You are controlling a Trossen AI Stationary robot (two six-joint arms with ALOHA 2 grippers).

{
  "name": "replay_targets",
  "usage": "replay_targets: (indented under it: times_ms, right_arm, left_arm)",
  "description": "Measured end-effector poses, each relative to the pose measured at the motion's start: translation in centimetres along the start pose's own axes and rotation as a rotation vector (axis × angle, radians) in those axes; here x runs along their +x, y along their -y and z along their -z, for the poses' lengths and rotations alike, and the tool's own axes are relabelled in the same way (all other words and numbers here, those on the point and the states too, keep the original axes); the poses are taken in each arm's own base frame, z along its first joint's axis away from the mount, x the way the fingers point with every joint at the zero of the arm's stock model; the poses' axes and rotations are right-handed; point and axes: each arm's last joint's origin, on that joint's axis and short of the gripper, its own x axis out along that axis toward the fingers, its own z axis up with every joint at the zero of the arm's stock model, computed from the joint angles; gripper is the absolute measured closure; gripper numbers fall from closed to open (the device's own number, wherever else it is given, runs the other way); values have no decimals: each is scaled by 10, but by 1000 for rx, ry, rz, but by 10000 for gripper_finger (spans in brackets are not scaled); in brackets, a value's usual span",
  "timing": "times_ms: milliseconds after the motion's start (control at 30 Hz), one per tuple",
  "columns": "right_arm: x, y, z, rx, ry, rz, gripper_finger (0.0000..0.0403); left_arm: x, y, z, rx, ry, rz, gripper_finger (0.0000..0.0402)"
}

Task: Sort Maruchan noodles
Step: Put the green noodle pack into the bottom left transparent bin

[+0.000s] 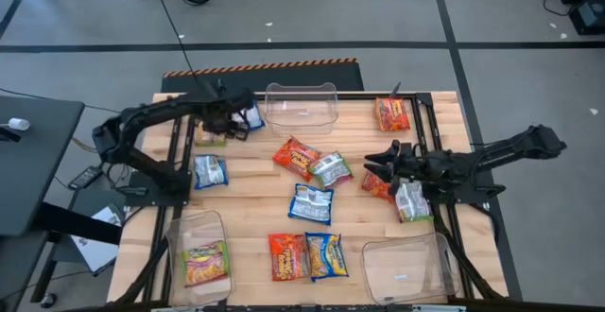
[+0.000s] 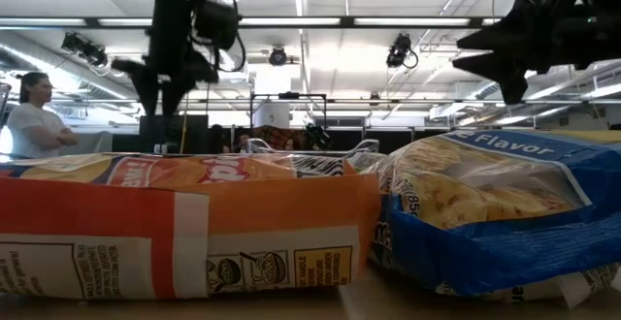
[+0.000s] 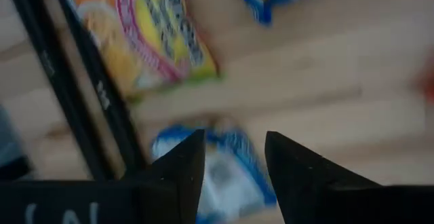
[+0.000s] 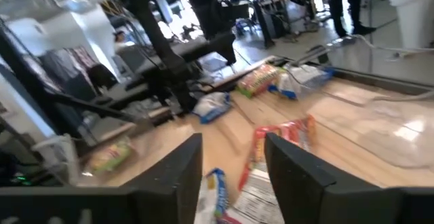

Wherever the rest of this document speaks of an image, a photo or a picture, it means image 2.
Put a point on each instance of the black monitor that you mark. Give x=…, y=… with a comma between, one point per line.
x=194, y=133

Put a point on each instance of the person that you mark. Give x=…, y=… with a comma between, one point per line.
x=243, y=143
x=34, y=131

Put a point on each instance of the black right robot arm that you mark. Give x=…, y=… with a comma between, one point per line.
x=606, y=9

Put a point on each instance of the white cylinder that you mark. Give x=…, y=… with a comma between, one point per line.
x=271, y=115

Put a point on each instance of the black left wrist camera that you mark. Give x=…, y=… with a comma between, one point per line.
x=216, y=24

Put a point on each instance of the clear plastic bin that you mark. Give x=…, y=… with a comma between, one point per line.
x=361, y=146
x=4, y=102

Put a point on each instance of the orange Maruchan noodle packet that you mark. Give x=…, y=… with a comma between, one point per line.
x=271, y=203

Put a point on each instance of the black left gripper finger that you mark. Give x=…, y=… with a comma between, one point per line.
x=148, y=87
x=172, y=97

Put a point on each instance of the grey ceiling air duct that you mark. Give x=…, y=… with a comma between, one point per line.
x=29, y=51

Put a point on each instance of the ceiling light rail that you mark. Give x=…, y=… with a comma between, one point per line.
x=347, y=21

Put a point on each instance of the blue Maruchan noodle packet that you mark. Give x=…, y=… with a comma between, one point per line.
x=485, y=242

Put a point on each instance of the white ceiling air duct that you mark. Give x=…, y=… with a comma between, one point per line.
x=485, y=89

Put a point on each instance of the black background robot arm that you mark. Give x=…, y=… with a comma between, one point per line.
x=317, y=137

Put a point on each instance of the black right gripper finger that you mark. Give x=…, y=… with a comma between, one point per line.
x=509, y=34
x=512, y=75

